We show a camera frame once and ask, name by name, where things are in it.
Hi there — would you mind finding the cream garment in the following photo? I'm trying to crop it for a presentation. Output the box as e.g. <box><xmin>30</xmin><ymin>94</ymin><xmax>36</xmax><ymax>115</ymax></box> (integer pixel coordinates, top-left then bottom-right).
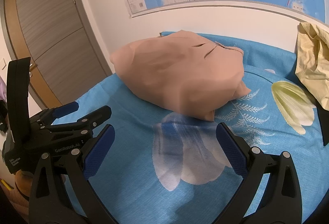
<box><xmin>295</xmin><ymin>22</ymin><xmax>329</xmax><ymax>107</ymax></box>

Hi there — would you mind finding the person's left hand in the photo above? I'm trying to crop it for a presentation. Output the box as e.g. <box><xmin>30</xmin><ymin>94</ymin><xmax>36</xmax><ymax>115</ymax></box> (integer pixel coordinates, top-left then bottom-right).
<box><xmin>15</xmin><ymin>171</ymin><xmax>35</xmax><ymax>199</ymax></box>

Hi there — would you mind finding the black clothing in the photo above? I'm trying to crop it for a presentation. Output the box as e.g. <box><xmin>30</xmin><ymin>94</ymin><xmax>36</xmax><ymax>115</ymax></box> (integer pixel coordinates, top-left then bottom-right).
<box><xmin>0</xmin><ymin>101</ymin><xmax>9</xmax><ymax>134</ymax></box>

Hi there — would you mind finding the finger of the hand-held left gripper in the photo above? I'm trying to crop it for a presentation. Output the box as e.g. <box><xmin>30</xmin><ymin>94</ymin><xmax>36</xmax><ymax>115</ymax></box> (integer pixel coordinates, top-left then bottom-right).
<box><xmin>45</xmin><ymin>106</ymin><xmax>112</xmax><ymax>137</ymax></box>
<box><xmin>29</xmin><ymin>101</ymin><xmax>79</xmax><ymax>125</ymax></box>

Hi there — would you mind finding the blue floral bed sheet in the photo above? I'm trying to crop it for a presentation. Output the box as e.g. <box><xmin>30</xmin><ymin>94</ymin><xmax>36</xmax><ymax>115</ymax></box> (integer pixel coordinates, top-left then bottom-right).
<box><xmin>59</xmin><ymin>31</ymin><xmax>329</xmax><ymax>224</ymax></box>

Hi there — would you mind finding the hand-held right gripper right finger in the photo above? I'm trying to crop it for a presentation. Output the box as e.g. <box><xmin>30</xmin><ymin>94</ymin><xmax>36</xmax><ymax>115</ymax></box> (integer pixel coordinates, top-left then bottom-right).
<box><xmin>216</xmin><ymin>122</ymin><xmax>302</xmax><ymax>224</ymax></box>

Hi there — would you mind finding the pink garment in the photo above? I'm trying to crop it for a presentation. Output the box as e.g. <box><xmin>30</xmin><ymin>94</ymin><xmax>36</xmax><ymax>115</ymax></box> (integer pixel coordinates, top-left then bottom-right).
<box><xmin>110</xmin><ymin>30</ymin><xmax>252</xmax><ymax>122</ymax></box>

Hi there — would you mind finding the grey wooden door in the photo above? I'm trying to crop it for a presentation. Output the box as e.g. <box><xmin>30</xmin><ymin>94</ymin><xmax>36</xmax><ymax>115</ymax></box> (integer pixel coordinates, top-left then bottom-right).
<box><xmin>0</xmin><ymin>0</ymin><xmax>115</xmax><ymax>109</ymax></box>

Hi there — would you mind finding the black cloth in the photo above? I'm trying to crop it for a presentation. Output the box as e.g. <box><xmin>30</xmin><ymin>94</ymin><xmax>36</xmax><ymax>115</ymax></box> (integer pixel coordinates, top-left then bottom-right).
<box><xmin>315</xmin><ymin>103</ymin><xmax>329</xmax><ymax>147</ymax></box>

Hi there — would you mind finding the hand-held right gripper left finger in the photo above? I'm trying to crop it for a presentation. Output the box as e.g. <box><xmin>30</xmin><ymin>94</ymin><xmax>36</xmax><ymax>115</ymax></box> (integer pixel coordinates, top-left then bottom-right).
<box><xmin>29</xmin><ymin>124</ymin><xmax>116</xmax><ymax>224</ymax></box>

